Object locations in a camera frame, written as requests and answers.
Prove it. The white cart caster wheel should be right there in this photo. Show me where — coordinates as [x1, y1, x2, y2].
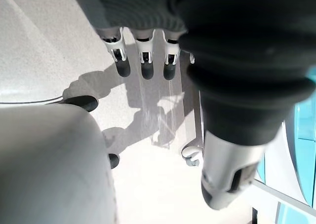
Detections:
[181, 145, 201, 167]

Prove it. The white medical cart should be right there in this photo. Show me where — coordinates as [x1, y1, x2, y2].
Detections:
[179, 50, 316, 224]

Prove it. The thin pale floor cable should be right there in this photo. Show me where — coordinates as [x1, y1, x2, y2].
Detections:
[0, 97, 64, 106]

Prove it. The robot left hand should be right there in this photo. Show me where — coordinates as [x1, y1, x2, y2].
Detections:
[68, 0, 316, 210]

